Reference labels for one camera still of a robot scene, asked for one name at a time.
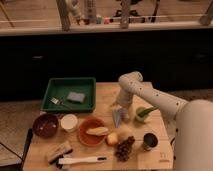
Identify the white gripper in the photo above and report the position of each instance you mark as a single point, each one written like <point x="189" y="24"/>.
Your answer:
<point x="124" y="99"/>

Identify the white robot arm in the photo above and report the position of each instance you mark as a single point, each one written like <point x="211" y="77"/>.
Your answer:
<point x="193" y="149"/>

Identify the green mortar with pestle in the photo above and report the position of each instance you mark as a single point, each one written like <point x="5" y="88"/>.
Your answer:
<point x="142" y="113"/>

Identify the yellow orange fruit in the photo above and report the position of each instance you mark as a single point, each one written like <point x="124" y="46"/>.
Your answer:
<point x="112" y="139"/>

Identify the yellow corn cob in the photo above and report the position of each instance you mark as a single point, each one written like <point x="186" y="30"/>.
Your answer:
<point x="99" y="131"/>

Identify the orange plate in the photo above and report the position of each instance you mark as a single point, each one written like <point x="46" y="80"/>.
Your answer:
<point x="90" y="140"/>

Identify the dark grape bunch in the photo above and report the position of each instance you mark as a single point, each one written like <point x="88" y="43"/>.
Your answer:
<point x="124" y="149"/>

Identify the dark metal cup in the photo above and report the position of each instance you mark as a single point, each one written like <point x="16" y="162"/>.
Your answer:
<point x="150" y="141"/>

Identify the grey blue sponge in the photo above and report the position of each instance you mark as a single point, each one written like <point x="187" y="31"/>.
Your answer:
<point x="76" y="97"/>

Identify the white cup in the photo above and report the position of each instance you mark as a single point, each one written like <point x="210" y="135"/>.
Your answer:
<point x="69" y="122"/>

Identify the green plastic tray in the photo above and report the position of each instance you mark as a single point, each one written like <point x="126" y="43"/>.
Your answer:
<point x="60" y="88"/>

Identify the silver fork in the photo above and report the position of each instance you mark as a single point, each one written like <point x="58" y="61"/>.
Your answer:
<point x="58" y="102"/>

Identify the dark red bowl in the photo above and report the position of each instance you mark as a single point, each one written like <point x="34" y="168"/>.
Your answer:
<point x="45" y="126"/>

